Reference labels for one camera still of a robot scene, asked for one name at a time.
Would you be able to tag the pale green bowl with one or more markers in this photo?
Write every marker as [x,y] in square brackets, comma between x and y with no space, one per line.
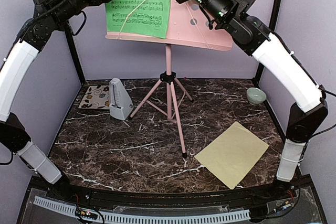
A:
[255,96]

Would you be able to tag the black front rail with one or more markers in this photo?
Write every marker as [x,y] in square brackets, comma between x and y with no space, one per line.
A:
[255,198]

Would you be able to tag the grey cable duct strip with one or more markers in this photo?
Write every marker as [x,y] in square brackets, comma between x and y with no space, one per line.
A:
[123,214]

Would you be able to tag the yellow paper sheet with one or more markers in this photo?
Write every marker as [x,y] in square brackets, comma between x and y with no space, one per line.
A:
[232,155]

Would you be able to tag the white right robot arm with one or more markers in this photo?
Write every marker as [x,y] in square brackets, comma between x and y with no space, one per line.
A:
[256,39]

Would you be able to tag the black left frame post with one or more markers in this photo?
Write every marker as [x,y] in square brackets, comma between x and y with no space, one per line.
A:
[72,48]

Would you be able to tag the black frame post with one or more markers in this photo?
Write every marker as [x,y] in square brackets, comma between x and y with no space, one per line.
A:
[72,48]
[272,26]

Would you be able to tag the green paper sheet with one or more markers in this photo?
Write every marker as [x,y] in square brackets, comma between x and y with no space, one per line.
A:
[143,17]

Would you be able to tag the black right frame post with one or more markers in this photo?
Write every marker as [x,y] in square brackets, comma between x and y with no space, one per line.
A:
[272,26]

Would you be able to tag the floral patterned coaster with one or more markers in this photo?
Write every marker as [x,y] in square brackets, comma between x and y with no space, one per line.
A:
[96,98]

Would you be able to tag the white metronome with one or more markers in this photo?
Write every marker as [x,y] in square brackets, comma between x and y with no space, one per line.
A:
[121,104]

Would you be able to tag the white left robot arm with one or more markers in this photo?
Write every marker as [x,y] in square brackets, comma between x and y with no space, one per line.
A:
[49,16]

